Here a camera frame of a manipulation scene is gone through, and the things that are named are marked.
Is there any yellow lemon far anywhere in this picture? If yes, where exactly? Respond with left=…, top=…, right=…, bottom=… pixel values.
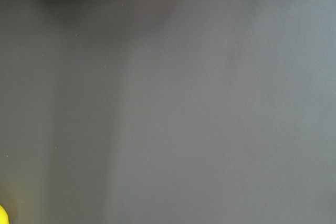
left=0, top=206, right=9, bottom=224

